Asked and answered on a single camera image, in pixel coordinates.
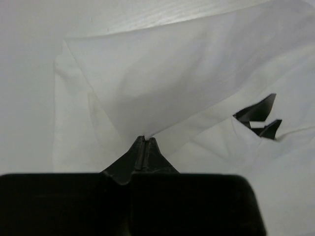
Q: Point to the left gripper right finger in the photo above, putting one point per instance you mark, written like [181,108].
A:
[153,161]

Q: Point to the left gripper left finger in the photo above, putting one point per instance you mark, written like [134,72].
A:
[121,170]

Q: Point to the white t shirt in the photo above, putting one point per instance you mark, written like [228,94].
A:
[232,93]

